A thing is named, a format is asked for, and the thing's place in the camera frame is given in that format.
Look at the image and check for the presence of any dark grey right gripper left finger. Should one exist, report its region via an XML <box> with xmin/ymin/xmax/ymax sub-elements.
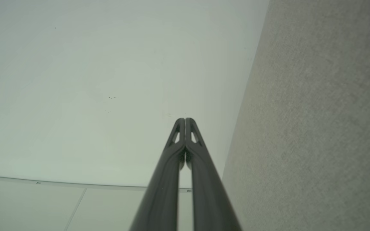
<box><xmin>130</xmin><ymin>118</ymin><xmax>186</xmax><ymax>231</ymax></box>

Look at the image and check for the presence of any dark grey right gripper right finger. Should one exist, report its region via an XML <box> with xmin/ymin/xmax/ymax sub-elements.
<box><xmin>185</xmin><ymin>118</ymin><xmax>242</xmax><ymax>231</ymax></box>

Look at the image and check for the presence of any grey fabric sofa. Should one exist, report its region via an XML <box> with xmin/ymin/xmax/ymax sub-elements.
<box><xmin>222</xmin><ymin>0</ymin><xmax>370</xmax><ymax>231</ymax></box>

